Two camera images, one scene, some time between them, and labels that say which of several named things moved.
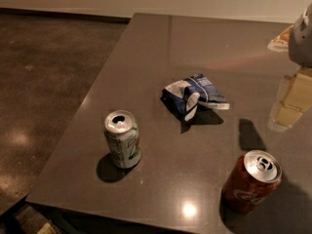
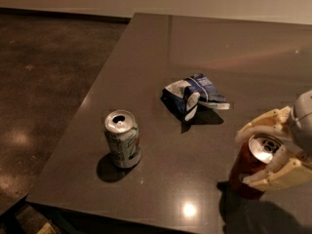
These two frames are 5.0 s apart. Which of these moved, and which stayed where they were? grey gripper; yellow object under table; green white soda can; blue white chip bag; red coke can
Moved: grey gripper; red coke can
Stayed: blue white chip bag; yellow object under table; green white soda can
